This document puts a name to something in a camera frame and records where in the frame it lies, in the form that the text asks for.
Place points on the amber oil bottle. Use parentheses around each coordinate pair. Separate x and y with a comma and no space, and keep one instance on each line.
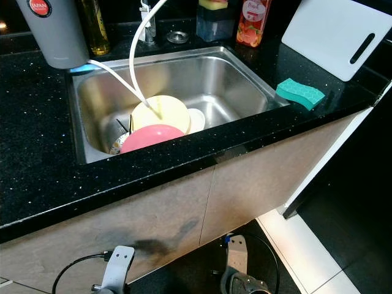
(98,33)

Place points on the pink plate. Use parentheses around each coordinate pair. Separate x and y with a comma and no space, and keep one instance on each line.
(152,139)

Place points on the beige kitchen counter cabinet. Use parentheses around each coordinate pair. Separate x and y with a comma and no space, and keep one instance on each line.
(245,184)

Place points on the patterned cup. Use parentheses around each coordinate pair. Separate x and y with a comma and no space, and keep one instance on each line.
(117,144)

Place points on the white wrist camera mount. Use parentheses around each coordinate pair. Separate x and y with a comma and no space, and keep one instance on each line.
(237,257)
(118,269)

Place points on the round chrome counter cap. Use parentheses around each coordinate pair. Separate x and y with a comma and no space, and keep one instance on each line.
(177,37)

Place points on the chrome kitchen faucet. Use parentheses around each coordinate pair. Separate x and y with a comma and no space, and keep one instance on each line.
(147,33)

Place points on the grey soap pump box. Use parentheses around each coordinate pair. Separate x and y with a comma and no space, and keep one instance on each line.
(214,27)

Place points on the pale yellow plate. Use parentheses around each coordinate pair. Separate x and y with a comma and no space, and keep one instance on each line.
(162,111)

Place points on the peach dish soap bottle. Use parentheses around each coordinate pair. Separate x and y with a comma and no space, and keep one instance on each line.
(251,27)

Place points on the grey water filter canister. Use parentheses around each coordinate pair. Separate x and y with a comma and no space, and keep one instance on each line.
(61,37)

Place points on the yellow and pink sponge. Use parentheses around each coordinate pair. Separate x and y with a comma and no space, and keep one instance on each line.
(213,5)

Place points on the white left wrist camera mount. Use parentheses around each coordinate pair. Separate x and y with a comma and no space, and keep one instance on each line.
(118,269)

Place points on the stainless steel sink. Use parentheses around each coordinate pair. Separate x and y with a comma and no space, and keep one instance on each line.
(220,79)

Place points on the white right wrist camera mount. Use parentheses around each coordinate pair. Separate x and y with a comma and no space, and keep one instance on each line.
(237,257)

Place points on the green wavy sponge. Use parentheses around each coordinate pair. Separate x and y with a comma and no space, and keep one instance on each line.
(299,93)

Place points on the white cutting board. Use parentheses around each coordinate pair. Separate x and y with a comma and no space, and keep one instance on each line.
(324,30)

